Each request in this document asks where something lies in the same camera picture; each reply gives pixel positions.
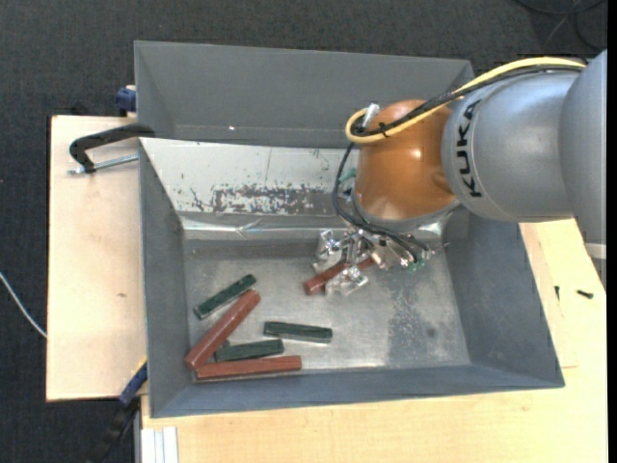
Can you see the grey metal bin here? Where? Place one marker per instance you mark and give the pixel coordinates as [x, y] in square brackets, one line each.
[299, 89]

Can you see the small black screw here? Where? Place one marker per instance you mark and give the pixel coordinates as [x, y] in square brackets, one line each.
[585, 294]

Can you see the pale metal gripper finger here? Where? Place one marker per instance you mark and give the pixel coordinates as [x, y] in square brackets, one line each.
[329, 249]
[348, 281]

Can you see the red-brown block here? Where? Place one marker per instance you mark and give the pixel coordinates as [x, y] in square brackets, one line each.
[320, 281]
[222, 330]
[249, 367]

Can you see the dark green flat block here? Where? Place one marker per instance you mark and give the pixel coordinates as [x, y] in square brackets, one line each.
[224, 297]
[298, 332]
[249, 350]

